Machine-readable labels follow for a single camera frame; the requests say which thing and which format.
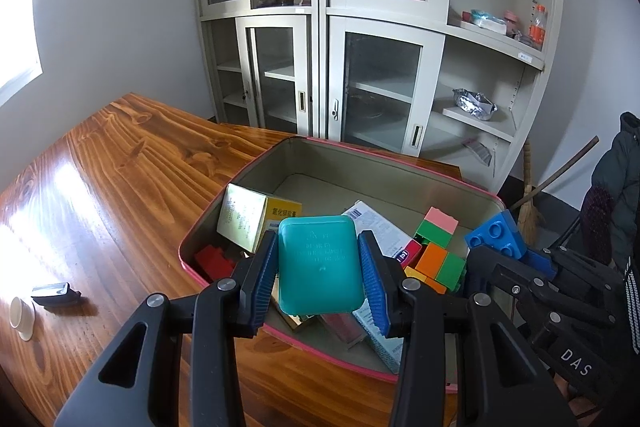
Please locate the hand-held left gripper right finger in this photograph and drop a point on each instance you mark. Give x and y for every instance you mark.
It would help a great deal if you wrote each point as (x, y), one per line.
(372, 282)

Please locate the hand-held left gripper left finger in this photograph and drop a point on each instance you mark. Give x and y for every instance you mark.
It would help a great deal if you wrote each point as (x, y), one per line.
(262, 277)

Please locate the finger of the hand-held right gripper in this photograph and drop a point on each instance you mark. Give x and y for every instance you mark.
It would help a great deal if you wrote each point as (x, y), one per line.
(510, 277)
(590, 287)

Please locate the blue building block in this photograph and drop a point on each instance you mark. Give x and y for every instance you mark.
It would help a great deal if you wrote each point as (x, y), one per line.
(495, 234)

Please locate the red building block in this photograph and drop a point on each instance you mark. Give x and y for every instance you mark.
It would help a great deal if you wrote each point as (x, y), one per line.
(212, 259)

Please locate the teal plastic case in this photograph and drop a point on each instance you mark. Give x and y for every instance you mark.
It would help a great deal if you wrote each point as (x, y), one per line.
(320, 262)

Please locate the pink tin box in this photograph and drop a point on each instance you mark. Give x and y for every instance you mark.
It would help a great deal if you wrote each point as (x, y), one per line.
(350, 167)

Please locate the wooden desktop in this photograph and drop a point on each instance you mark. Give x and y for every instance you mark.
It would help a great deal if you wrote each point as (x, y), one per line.
(125, 187)

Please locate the yellow and orange building block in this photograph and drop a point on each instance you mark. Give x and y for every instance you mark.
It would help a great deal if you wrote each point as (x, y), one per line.
(422, 279)

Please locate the red lip gloss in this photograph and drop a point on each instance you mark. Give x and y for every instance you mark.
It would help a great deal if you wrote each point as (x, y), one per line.
(342, 327)

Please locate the white barcode box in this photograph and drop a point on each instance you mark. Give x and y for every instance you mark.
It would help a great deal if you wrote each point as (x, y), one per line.
(380, 227)

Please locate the yellow green medicine box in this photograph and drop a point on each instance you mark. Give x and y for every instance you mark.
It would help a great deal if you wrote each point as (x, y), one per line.
(245, 217)

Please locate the straw broom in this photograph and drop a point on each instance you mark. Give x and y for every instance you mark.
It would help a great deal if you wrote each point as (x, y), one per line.
(527, 212)

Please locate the orange and green building block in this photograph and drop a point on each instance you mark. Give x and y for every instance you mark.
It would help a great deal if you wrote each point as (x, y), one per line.
(440, 264)

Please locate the pink and green building block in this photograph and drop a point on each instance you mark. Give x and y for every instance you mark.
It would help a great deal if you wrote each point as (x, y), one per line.
(435, 232)

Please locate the dark jacket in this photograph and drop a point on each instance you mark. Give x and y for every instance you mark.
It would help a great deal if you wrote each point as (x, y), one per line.
(615, 187)

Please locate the silver foil bag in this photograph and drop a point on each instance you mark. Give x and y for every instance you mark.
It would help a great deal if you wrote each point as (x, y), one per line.
(475, 104)

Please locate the black hair clip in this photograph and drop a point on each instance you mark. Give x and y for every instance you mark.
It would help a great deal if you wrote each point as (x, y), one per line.
(55, 294)

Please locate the grey glass-door cabinet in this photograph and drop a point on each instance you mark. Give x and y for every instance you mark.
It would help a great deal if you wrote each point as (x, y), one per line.
(320, 57)

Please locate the orange drink bottle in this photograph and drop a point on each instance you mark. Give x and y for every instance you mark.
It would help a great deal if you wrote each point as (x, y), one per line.
(538, 24)

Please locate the large window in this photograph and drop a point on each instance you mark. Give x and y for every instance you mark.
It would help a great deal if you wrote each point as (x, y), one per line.
(15, 32)

